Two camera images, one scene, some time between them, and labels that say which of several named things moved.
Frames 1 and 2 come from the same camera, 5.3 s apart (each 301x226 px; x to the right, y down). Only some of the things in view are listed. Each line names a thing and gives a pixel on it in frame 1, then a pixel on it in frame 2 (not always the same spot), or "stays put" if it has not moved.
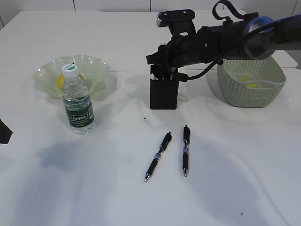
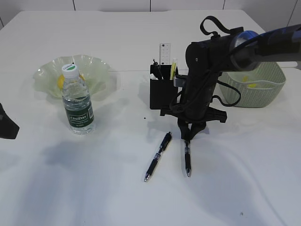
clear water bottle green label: (76, 101) stays put
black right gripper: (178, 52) to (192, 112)
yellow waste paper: (245, 79) stays put
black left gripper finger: (5, 133) to (9, 129)
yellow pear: (61, 80) stays put
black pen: (163, 146) stays put
